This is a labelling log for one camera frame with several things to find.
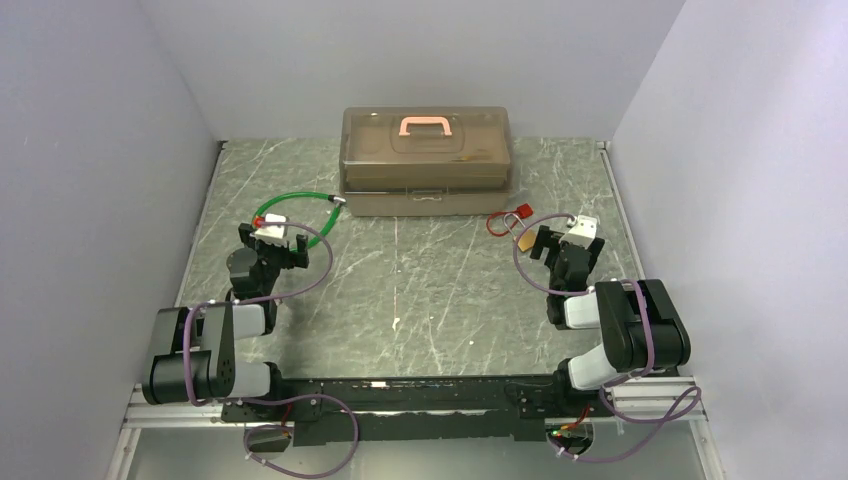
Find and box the green cable lock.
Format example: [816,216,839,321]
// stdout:
[248,190,350,251]

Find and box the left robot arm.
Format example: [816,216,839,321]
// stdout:
[141,214,309,420]

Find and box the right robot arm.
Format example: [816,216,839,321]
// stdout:
[530,225,692,415]

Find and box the brass padlock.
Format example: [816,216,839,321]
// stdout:
[503,212,536,253]

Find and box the brown translucent tool box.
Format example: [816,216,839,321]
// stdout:
[339,106,514,217]

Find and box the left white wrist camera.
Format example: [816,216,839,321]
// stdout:
[253,213,288,246]

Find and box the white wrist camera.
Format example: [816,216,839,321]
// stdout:
[562,215,598,249]
[253,213,288,246]

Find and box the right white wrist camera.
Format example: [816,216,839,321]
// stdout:
[562,215,598,249]

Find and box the red cable lock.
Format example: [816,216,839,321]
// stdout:
[485,203,534,237]

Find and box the aluminium frame rail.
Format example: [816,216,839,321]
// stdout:
[123,377,708,429]

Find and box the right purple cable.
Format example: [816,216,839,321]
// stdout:
[512,213,702,464]

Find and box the pink tool box handle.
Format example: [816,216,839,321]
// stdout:
[398,116,453,137]

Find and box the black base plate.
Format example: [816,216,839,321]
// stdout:
[222,372,611,446]

